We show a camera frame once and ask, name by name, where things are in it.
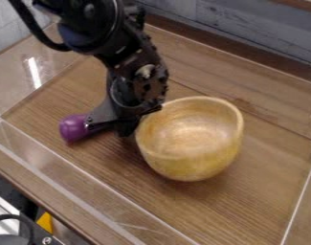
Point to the purple toy eggplant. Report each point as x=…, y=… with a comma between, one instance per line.
x=73, y=128

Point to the brown wooden bowl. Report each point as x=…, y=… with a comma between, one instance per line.
x=192, y=139

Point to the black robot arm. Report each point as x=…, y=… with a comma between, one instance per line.
x=106, y=29

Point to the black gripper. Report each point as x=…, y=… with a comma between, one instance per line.
x=116, y=114

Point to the yellow warning sticker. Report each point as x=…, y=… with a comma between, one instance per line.
x=45, y=222

